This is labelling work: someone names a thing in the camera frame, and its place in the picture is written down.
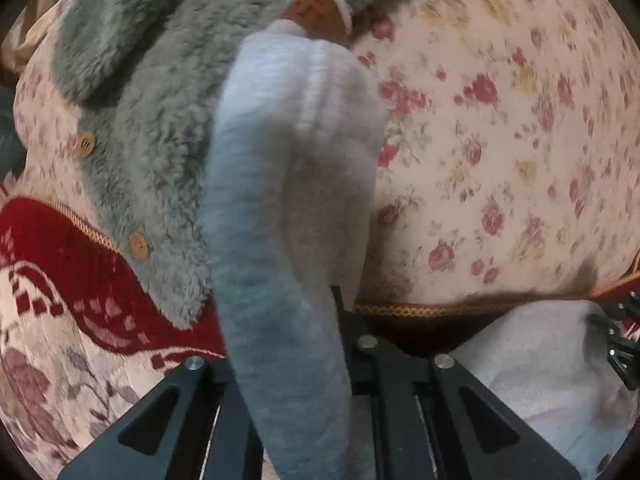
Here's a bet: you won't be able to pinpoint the grey-green fleece jacket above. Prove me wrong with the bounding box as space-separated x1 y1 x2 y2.
51 0 376 330

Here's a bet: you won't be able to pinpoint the light grey fleece pants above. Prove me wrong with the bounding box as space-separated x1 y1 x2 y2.
201 0 639 479

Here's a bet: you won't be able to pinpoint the cream floral quilt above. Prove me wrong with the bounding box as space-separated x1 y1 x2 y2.
4 0 639 325

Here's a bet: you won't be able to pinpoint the red and cream floral blanket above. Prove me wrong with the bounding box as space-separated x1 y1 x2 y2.
0 179 640 480

